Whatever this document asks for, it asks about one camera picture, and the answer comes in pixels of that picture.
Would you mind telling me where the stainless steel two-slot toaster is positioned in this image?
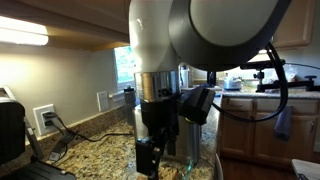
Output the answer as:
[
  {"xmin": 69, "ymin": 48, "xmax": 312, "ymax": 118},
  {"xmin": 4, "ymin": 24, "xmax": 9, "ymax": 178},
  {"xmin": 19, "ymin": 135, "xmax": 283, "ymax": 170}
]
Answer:
[{"xmin": 133, "ymin": 106, "xmax": 201, "ymax": 164}]

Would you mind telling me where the blue towel on cabinet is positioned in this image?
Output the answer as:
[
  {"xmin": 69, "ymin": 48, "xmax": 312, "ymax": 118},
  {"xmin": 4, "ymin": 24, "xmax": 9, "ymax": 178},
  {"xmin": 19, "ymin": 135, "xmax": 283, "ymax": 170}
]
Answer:
[{"xmin": 274, "ymin": 106, "xmax": 292, "ymax": 141}]

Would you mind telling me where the white blank wall plate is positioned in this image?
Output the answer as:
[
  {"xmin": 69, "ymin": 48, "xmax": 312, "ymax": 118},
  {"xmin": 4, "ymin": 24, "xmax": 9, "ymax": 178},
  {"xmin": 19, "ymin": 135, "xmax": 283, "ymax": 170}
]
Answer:
[{"xmin": 97, "ymin": 91, "xmax": 109, "ymax": 112}]

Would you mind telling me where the white wall power outlet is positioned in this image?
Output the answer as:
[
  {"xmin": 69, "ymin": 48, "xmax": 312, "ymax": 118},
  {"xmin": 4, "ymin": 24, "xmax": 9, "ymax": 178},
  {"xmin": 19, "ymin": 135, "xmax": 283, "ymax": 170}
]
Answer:
[{"xmin": 33, "ymin": 104, "xmax": 55, "ymax": 136}]

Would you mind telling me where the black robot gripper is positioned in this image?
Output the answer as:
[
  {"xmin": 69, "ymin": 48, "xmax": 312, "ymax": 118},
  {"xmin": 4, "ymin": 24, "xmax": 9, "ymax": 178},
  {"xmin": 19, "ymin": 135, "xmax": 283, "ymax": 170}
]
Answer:
[{"xmin": 135, "ymin": 100, "xmax": 179, "ymax": 180}]

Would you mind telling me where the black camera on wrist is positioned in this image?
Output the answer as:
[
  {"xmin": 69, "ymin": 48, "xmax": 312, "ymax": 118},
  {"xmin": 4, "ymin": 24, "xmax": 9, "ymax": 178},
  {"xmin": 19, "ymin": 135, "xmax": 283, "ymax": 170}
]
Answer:
[{"xmin": 179, "ymin": 87, "xmax": 215, "ymax": 125}]

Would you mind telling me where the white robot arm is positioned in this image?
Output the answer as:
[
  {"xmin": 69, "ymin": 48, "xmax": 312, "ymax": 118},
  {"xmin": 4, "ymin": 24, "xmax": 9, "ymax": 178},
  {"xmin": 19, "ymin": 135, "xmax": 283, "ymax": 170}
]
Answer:
[{"xmin": 129, "ymin": 0, "xmax": 291, "ymax": 180}]

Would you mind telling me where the dark grey water bottle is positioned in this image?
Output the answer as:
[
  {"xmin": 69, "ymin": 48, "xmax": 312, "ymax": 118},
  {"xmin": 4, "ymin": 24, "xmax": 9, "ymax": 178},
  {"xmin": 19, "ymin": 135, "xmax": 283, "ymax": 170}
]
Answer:
[{"xmin": 124, "ymin": 85, "xmax": 136, "ymax": 125}]

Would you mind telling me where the under-cabinet light bar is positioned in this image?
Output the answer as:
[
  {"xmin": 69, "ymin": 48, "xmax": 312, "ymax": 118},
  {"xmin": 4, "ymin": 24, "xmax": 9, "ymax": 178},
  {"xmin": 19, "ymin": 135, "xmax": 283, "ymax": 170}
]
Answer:
[{"xmin": 0, "ymin": 16, "xmax": 49, "ymax": 46}]

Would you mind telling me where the black panini grill press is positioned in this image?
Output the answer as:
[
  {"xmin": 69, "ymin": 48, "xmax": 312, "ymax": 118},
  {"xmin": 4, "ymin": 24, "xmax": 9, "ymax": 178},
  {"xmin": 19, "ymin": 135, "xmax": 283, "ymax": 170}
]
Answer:
[{"xmin": 0, "ymin": 85, "xmax": 76, "ymax": 180}]

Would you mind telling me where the black camera arm clamp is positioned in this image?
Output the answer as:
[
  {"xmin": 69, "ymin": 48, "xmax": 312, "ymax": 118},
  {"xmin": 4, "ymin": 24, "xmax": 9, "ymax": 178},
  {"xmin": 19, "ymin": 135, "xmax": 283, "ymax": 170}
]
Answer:
[{"xmin": 239, "ymin": 59, "xmax": 320, "ymax": 94}]

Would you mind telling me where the black power cord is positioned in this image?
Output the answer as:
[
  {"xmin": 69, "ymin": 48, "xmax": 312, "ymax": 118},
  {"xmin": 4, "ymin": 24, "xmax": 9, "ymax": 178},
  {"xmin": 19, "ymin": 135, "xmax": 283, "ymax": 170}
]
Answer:
[{"xmin": 42, "ymin": 111, "xmax": 135, "ymax": 163}]

